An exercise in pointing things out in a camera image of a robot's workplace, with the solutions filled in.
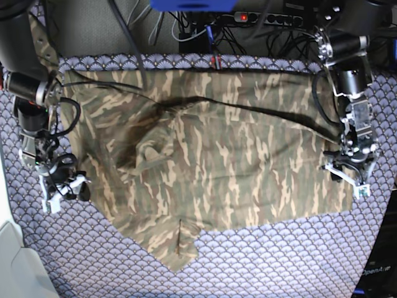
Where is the blue fan-pattern table cloth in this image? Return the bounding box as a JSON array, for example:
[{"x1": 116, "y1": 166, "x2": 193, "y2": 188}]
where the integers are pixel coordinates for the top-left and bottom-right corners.
[{"x1": 1, "y1": 71, "x2": 396, "y2": 297}]

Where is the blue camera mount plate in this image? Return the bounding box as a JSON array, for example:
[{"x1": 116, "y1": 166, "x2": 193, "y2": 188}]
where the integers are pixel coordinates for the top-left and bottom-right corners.
[{"x1": 150, "y1": 0, "x2": 237, "y2": 12}]

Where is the image-left robot arm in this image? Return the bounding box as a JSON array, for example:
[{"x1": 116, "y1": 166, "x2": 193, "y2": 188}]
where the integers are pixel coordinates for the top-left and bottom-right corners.
[{"x1": 1, "y1": 1, "x2": 91, "y2": 214}]

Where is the camouflage T-shirt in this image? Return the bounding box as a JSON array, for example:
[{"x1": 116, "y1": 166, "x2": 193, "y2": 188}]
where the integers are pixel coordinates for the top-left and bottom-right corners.
[{"x1": 29, "y1": 14, "x2": 357, "y2": 273}]

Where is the red black table clamp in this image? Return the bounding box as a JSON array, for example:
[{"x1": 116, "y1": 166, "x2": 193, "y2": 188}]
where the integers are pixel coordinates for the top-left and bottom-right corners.
[{"x1": 210, "y1": 55, "x2": 222, "y2": 71}]

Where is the black OpenArm box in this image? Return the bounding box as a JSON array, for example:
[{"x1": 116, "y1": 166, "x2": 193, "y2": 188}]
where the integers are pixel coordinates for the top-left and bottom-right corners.
[{"x1": 352, "y1": 190, "x2": 396, "y2": 297}]

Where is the black power strip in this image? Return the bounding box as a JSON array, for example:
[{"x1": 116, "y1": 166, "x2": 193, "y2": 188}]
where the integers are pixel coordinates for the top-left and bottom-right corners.
[{"x1": 233, "y1": 11, "x2": 303, "y2": 27}]

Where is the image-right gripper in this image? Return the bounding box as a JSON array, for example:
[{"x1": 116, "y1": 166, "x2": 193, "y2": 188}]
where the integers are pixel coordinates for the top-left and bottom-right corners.
[{"x1": 322, "y1": 145, "x2": 378, "y2": 199}]

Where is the white plastic bin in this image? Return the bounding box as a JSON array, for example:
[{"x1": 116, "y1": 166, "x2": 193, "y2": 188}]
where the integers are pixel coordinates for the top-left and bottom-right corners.
[{"x1": 1, "y1": 156, "x2": 58, "y2": 297}]

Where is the image-right robot arm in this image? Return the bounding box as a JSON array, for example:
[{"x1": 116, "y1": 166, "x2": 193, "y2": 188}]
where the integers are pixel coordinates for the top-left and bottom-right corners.
[{"x1": 312, "y1": 1, "x2": 396, "y2": 199}]

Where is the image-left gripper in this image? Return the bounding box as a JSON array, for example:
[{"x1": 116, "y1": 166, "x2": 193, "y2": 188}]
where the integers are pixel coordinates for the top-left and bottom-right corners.
[{"x1": 35, "y1": 153, "x2": 90, "y2": 213}]

